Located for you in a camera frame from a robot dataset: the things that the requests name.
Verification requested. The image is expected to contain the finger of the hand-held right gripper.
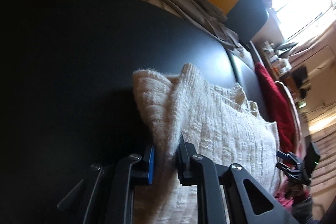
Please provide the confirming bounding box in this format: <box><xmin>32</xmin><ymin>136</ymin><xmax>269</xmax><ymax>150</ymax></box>
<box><xmin>275</xmin><ymin>162</ymin><xmax>292</xmax><ymax>175</ymax></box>
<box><xmin>276</xmin><ymin>151</ymin><xmax>298</xmax><ymax>162</ymax></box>

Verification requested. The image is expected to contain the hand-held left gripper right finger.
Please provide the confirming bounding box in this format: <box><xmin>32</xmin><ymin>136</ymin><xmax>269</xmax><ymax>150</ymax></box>
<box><xmin>176</xmin><ymin>135</ymin><xmax>300</xmax><ymax>224</ymax></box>

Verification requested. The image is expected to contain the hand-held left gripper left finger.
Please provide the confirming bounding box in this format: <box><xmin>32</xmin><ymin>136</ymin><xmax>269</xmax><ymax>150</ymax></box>
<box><xmin>37</xmin><ymin>144</ymin><xmax>156</xmax><ymax>224</ymax></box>

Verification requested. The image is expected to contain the cream patterned knit sweater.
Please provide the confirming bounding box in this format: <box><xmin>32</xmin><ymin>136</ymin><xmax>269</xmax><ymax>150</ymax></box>
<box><xmin>133</xmin><ymin>64</ymin><xmax>281</xmax><ymax>224</ymax></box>

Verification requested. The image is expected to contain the pink bedding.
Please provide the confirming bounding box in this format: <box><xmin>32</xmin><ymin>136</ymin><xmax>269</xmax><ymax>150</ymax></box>
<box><xmin>274</xmin><ymin>187</ymin><xmax>298</xmax><ymax>214</ymax></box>

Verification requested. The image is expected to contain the red fuzzy sweater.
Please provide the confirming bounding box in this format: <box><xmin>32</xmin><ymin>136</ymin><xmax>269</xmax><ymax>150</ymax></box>
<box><xmin>254</xmin><ymin>61</ymin><xmax>297</xmax><ymax>157</ymax></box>

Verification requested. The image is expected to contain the wooden desk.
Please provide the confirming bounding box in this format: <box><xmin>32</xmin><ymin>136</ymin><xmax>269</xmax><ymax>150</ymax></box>
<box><xmin>273</xmin><ymin>68</ymin><xmax>298</xmax><ymax>84</ymax></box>

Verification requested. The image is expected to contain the black monitor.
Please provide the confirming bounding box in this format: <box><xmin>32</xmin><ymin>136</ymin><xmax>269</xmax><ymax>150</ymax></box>
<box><xmin>291</xmin><ymin>67</ymin><xmax>309</xmax><ymax>89</ymax></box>

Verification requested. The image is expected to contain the grey hanging cloth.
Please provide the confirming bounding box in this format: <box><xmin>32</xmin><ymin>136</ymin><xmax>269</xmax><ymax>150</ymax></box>
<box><xmin>274</xmin><ymin>42</ymin><xmax>299</xmax><ymax>53</ymax></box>

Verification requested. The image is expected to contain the grey hoodie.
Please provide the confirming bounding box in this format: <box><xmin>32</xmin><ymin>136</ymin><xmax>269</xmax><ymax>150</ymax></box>
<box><xmin>115</xmin><ymin>0</ymin><xmax>245</xmax><ymax>52</ymax></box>

